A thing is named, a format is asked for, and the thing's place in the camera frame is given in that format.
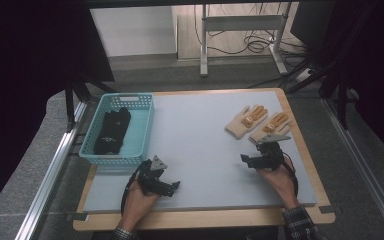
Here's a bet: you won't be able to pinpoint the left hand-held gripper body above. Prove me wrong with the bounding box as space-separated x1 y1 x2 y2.
136 154 169 196

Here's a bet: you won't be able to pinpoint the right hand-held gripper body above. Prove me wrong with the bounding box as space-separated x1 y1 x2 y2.
253 133 292 172

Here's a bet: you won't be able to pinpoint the teal plastic basket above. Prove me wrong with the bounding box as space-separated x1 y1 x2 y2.
78 92 155 167

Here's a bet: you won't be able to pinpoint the person's left hand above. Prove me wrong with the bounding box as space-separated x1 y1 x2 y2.
119 176 164 230

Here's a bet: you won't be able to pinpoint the person's right hand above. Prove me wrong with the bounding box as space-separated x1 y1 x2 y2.
255 156 300 210

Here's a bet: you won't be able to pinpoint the beige knit glove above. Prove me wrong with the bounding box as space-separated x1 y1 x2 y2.
224 105 269 140
248 111 293 145

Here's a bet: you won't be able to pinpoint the grey foam mat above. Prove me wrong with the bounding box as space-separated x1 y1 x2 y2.
83 90 318 213

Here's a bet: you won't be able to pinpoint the wooden table board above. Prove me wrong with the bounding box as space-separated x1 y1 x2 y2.
72 87 336 232

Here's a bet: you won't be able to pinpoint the white power strip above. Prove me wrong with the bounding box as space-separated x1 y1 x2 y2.
294 67 313 83

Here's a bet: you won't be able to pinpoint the black metal stand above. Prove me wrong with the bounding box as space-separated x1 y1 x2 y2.
285 58 352 130
64 75 116 133

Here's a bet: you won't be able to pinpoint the dark curtain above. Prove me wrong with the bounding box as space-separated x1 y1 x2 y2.
0 0 115 219
313 0 384 166

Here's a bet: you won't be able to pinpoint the white panel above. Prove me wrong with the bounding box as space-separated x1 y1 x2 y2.
89 6 178 58

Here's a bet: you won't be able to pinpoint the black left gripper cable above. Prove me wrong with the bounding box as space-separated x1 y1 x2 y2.
119 159 152 215

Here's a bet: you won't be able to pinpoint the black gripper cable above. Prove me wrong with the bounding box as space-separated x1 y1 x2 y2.
281 151 300 198
119 159 152 215

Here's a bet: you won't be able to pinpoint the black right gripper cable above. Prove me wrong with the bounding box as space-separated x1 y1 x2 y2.
281 151 300 198

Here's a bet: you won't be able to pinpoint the aluminium rail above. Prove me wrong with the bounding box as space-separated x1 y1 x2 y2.
14 100 88 240
322 97 384 240

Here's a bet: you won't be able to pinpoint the black floor cables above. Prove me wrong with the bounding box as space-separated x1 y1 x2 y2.
193 3 309 68

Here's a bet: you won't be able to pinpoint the white desk frame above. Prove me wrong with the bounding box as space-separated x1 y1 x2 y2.
199 3 289 78

